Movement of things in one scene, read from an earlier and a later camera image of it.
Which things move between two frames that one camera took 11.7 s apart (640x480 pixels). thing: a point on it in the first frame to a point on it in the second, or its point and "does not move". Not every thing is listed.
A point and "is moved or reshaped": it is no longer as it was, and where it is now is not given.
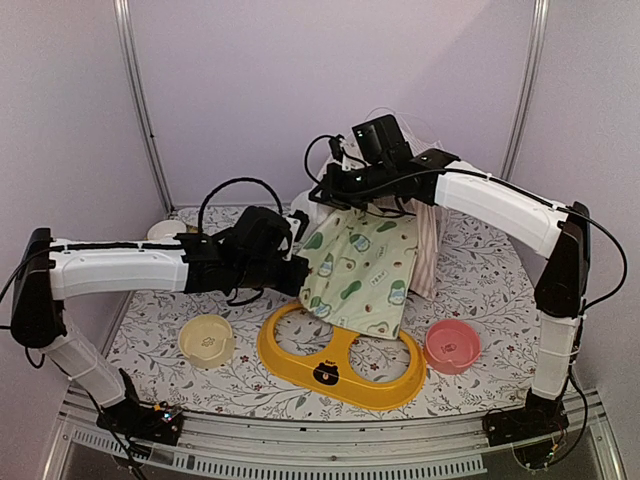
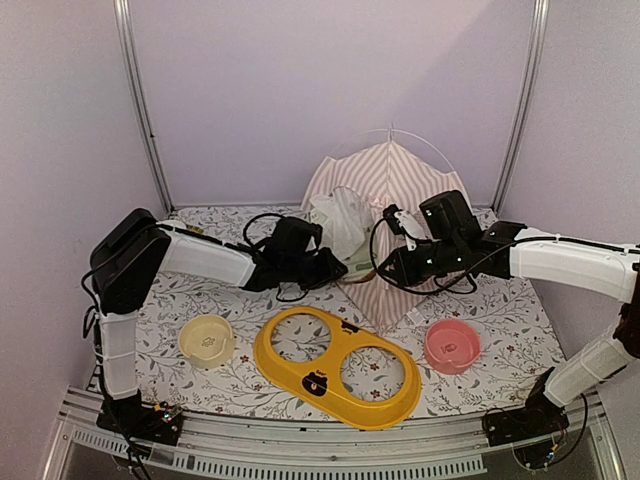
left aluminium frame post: (136, 80) does not move
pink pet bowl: (452, 346) does not move
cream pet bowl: (206, 341) does not move
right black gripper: (329, 183) to (408, 274)
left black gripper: (293, 283) to (331, 272)
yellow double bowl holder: (332, 368) is moved or reshaped
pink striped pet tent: (310, 213) to (395, 181)
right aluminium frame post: (540, 16) does not move
